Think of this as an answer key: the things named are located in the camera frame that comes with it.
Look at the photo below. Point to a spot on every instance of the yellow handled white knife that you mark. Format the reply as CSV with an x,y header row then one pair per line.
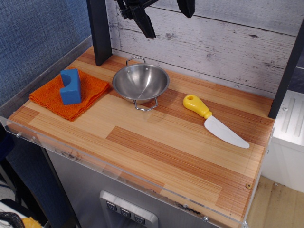
x,y
212,124

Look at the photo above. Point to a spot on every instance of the stainless steel pot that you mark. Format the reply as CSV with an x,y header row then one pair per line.
x,y
141,83

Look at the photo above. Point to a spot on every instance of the grey dispenser button panel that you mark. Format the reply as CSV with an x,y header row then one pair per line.
x,y
112,203

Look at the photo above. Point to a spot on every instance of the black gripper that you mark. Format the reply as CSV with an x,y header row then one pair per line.
x,y
135,9

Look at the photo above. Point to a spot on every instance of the clear acrylic edge guard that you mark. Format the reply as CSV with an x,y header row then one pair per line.
x,y
164,154

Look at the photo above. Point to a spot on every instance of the black right vertical post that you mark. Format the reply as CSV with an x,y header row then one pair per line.
x,y
288,73

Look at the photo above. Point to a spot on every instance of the blue wooden block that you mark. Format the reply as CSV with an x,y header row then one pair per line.
x,y
71,92

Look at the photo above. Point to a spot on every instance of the orange cloth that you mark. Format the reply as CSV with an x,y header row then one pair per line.
x,y
48,95

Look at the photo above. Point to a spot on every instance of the white side cabinet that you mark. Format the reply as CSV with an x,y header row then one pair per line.
x,y
284,160

